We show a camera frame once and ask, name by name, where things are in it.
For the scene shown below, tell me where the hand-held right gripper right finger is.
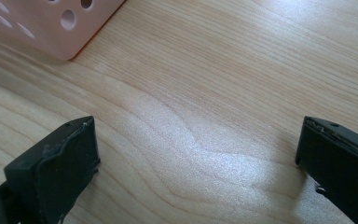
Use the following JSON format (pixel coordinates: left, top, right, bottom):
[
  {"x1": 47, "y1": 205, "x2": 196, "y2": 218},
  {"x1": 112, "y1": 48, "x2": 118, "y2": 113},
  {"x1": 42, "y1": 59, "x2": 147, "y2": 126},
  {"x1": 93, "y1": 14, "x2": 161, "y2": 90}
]
[{"x1": 295, "y1": 116, "x2": 358, "y2": 224}]

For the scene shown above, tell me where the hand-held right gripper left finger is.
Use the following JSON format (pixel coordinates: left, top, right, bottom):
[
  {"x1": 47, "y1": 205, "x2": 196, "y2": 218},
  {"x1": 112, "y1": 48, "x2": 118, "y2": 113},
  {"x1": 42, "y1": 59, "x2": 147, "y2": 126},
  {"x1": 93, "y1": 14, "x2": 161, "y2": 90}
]
[{"x1": 3, "y1": 116, "x2": 102, "y2": 224}]

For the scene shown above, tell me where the pink perforated plastic basket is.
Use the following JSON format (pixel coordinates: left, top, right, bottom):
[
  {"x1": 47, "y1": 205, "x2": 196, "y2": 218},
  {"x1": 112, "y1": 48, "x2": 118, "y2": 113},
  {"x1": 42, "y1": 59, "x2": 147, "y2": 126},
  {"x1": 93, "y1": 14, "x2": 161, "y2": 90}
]
[{"x1": 0, "y1": 0, "x2": 127, "y2": 61}]

